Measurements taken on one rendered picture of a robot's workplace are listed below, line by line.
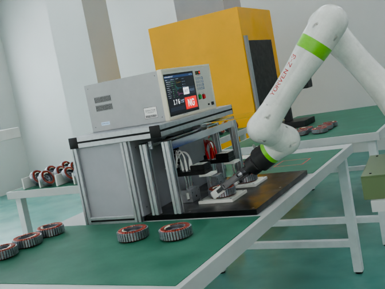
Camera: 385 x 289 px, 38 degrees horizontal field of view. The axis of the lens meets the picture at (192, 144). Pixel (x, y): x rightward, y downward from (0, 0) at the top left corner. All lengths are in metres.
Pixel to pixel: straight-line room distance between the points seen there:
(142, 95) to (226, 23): 3.77
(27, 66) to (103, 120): 7.75
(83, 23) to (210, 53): 1.41
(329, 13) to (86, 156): 1.09
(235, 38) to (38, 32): 4.73
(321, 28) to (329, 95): 5.62
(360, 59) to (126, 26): 6.88
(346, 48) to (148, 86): 0.77
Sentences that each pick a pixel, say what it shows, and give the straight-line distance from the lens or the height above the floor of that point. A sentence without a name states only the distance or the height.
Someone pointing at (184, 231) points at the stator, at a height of 0.78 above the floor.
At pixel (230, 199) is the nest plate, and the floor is 0.78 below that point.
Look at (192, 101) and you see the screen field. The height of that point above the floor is 1.17.
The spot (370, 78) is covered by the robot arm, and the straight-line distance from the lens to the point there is 2.14.
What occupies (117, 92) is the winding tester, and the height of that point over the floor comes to 1.27.
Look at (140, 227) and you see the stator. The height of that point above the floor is 0.78.
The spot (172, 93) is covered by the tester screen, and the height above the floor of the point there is 1.22.
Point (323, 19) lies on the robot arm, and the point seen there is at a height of 1.37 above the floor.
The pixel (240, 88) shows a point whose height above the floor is 1.12.
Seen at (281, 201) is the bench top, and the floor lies 0.75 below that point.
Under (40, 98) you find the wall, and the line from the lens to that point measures 9.97.
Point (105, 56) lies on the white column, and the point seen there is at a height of 1.73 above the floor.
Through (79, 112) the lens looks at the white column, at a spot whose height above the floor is 1.17.
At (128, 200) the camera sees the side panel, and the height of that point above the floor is 0.84.
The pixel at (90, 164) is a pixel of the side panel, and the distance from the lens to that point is 2.30.
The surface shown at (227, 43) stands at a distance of 5.94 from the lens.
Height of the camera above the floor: 1.23
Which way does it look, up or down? 6 degrees down
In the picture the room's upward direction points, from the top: 10 degrees counter-clockwise
